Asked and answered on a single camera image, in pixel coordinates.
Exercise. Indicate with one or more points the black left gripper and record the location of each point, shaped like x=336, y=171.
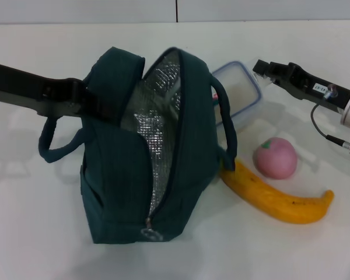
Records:
x=32, y=90

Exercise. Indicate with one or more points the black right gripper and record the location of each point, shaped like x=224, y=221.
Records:
x=309, y=87

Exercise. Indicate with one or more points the clear plastic food container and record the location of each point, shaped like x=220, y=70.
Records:
x=242, y=93

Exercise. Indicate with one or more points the pink toy peach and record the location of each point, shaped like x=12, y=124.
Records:
x=275, y=159

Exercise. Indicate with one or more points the dark teal insulated lunch bag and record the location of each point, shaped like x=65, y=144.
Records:
x=192, y=140

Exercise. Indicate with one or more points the yellow banana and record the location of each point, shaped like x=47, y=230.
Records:
x=265, y=198

